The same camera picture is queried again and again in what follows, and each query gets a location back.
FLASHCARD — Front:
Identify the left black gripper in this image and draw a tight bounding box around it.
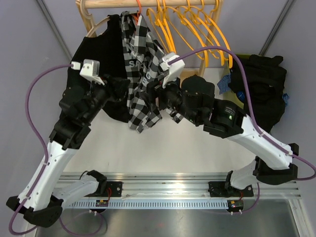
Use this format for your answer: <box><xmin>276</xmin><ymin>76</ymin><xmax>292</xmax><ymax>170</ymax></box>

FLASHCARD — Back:
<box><xmin>83</xmin><ymin>74</ymin><xmax>130</xmax><ymax>124</ymax></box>

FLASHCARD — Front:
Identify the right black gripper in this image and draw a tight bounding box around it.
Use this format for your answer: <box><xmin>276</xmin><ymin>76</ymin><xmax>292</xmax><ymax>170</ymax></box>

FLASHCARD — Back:
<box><xmin>140</xmin><ymin>70</ymin><xmax>201</xmax><ymax>125</ymax></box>

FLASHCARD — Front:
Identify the black white checkered shirt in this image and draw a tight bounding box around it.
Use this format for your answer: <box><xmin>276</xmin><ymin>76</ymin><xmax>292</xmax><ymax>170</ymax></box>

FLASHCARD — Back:
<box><xmin>119</xmin><ymin>10</ymin><xmax>183</xmax><ymax>134</ymax></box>

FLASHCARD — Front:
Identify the red orange hanger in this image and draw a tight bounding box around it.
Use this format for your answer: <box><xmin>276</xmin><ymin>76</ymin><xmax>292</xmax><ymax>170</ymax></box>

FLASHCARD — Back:
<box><xmin>132</xmin><ymin>0</ymin><xmax>142</xmax><ymax>23</ymax></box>

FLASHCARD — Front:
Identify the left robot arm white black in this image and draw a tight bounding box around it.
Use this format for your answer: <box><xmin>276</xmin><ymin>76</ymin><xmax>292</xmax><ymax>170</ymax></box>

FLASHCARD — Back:
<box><xmin>6</xmin><ymin>75</ymin><xmax>130</xmax><ymax>228</ymax></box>

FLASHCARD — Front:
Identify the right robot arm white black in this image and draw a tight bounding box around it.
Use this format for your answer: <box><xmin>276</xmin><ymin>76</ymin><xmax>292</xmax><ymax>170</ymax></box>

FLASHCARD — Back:
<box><xmin>146</xmin><ymin>75</ymin><xmax>298</xmax><ymax>198</ymax></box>

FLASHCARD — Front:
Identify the black t-shirt on rack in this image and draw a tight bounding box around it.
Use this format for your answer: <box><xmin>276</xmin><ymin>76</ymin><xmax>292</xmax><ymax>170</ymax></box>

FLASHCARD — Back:
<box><xmin>66</xmin><ymin>14</ymin><xmax>129</xmax><ymax>123</ymax></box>

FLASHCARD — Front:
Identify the blue checked shirt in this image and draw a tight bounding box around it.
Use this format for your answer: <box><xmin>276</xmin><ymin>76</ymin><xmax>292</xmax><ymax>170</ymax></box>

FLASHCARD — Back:
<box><xmin>217</xmin><ymin>74</ymin><xmax>231</xmax><ymax>94</ymax></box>

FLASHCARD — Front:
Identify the orange hanger empty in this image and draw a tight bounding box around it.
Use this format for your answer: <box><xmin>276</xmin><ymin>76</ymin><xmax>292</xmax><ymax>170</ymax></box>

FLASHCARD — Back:
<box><xmin>177</xmin><ymin>0</ymin><xmax>228</xmax><ymax>65</ymax></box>
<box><xmin>186</xmin><ymin>0</ymin><xmax>233</xmax><ymax>74</ymax></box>

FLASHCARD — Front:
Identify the green laundry basket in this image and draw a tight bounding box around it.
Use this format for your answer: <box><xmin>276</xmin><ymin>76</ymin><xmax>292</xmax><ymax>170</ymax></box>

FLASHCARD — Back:
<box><xmin>220</xmin><ymin>60</ymin><xmax>245</xmax><ymax>109</ymax></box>

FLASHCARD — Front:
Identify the wooden clothes rack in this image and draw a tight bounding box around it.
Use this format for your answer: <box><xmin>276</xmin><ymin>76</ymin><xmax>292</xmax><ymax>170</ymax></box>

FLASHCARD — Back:
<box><xmin>75</xmin><ymin>0</ymin><xmax>225</xmax><ymax>77</ymax></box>

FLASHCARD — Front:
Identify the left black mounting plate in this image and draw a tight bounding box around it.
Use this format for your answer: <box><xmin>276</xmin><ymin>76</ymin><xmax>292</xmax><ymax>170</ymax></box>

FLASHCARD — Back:
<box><xmin>103</xmin><ymin>181</ymin><xmax>123</xmax><ymax>198</ymax></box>

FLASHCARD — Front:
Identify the black mounting plate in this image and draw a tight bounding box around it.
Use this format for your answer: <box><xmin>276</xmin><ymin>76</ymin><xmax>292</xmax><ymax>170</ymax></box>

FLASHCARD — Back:
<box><xmin>208</xmin><ymin>181</ymin><xmax>254</xmax><ymax>198</ymax></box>
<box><xmin>103</xmin><ymin>181</ymin><xmax>123</xmax><ymax>198</ymax></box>

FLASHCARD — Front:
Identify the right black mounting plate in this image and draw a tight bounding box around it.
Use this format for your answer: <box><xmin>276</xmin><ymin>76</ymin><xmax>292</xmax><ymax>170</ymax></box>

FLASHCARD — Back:
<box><xmin>208</xmin><ymin>181</ymin><xmax>254</xmax><ymax>198</ymax></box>

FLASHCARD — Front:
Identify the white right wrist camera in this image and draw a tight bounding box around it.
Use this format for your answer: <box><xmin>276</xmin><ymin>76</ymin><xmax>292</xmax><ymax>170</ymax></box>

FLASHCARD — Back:
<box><xmin>159</xmin><ymin>52</ymin><xmax>185</xmax><ymax>89</ymax></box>

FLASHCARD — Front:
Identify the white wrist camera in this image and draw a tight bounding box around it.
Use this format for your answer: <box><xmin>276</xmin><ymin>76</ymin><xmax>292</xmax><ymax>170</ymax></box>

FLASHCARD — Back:
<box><xmin>159</xmin><ymin>52</ymin><xmax>185</xmax><ymax>89</ymax></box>
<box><xmin>71</xmin><ymin>59</ymin><xmax>105</xmax><ymax>85</ymax></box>

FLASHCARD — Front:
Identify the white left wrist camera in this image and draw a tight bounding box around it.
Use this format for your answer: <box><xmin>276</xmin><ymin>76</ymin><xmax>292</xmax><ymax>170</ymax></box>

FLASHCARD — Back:
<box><xmin>71</xmin><ymin>59</ymin><xmax>105</xmax><ymax>85</ymax></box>

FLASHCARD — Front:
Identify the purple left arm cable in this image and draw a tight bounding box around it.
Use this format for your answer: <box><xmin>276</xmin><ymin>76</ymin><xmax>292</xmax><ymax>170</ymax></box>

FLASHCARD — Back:
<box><xmin>8</xmin><ymin>63</ymin><xmax>75</xmax><ymax>235</ymax></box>

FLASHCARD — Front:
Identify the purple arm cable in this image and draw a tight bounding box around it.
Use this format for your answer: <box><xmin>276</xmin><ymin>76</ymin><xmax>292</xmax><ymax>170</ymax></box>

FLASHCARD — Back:
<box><xmin>8</xmin><ymin>63</ymin><xmax>75</xmax><ymax>235</ymax></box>
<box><xmin>167</xmin><ymin>45</ymin><xmax>316</xmax><ymax>182</ymax></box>

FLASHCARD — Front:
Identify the aluminium rail base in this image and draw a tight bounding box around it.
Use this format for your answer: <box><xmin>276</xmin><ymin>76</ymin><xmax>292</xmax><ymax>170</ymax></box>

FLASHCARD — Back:
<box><xmin>56</xmin><ymin>172</ymin><xmax>302</xmax><ymax>199</ymax></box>

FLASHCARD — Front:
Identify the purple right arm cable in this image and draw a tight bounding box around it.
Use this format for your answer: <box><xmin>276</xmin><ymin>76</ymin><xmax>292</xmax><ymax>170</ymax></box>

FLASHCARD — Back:
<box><xmin>167</xmin><ymin>45</ymin><xmax>316</xmax><ymax>182</ymax></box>

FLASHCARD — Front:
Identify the white slotted cable duct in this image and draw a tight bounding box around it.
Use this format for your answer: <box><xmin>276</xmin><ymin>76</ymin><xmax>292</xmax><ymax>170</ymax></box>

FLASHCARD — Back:
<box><xmin>68</xmin><ymin>199</ymin><xmax>228</xmax><ymax>209</ymax></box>

